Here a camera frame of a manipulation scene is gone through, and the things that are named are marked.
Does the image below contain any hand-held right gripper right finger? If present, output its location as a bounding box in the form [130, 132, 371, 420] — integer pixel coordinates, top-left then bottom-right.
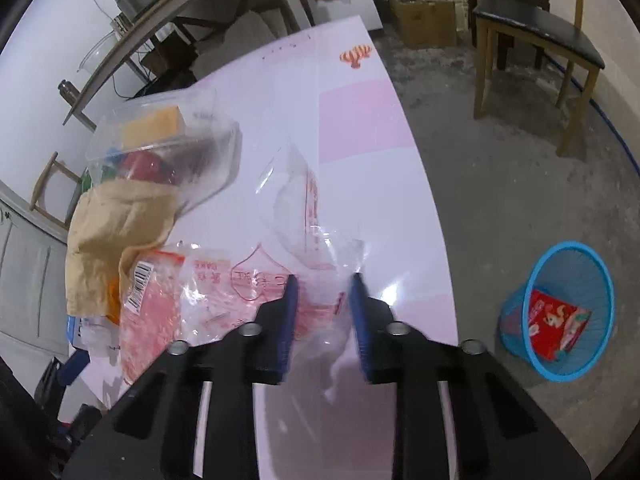
[349, 274, 591, 480]

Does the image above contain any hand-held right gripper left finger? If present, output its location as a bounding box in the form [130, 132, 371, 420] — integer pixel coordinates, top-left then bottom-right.
[62, 275, 301, 480]

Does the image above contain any clear red printed wrapper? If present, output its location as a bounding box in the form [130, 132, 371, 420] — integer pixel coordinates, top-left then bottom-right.
[177, 242, 346, 343]

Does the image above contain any clear plastic bag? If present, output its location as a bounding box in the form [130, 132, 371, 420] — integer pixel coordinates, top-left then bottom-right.
[257, 142, 371, 396]

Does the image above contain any blue mesh trash bin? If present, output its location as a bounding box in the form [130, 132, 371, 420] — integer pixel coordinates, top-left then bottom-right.
[498, 241, 616, 381]

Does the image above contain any clear plastic container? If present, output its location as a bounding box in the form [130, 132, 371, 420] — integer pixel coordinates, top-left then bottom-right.
[86, 87, 243, 211]

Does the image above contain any tan paper towel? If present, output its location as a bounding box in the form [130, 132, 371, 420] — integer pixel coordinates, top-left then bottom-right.
[66, 180, 181, 318]

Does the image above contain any orange item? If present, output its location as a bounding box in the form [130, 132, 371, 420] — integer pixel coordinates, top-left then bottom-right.
[106, 280, 124, 324]

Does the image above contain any red printed packet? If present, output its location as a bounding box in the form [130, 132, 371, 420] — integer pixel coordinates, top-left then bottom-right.
[522, 289, 592, 362]

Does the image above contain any red round object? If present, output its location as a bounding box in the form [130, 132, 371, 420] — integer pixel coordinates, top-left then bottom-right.
[122, 152, 173, 184]

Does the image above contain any blue and white packet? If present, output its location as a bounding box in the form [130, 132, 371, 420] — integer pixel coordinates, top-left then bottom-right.
[69, 315, 121, 357]

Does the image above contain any green packet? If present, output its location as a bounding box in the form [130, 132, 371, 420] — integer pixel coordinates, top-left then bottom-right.
[82, 162, 119, 196]

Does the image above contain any white cabinet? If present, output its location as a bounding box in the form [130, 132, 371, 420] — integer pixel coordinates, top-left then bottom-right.
[0, 182, 69, 356]

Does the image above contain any light wooden chair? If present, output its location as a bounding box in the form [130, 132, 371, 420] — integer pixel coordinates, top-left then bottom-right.
[30, 151, 83, 231]

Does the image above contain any white sack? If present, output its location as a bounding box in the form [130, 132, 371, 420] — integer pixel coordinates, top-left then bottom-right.
[192, 10, 281, 78]

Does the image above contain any cardboard box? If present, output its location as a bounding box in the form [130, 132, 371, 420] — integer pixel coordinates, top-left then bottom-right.
[390, 0, 458, 50]

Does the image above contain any white chest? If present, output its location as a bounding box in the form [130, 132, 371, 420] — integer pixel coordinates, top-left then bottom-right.
[315, 0, 383, 31]

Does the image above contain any dark bottle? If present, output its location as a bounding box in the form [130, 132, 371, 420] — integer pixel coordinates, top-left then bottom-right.
[57, 79, 81, 107]

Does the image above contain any wooden side table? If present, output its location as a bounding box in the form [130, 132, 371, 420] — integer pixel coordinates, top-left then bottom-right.
[62, 0, 321, 128]

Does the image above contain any clear plastic bowl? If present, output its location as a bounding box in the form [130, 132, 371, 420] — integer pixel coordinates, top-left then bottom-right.
[77, 27, 119, 73]

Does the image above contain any wooden chair with black seat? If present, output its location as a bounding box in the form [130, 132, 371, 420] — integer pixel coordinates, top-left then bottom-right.
[470, 0, 606, 158]

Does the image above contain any blue hose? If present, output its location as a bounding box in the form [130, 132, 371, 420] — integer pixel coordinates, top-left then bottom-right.
[542, 55, 640, 176]

